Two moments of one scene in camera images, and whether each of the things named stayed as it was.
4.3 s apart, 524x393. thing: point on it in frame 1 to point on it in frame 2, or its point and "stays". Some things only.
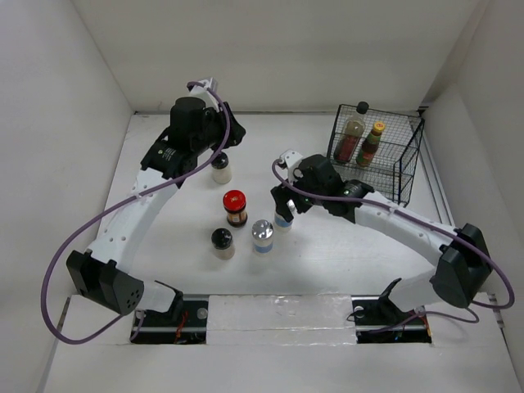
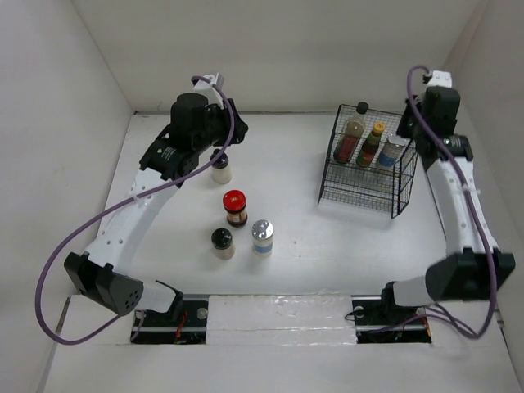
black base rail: (376, 322) stays
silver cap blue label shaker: (281, 224) to (392, 149)
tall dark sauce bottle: (351, 134) stays
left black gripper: (216, 116) stays
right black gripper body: (305, 201) to (408, 125)
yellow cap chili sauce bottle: (368, 149) stays
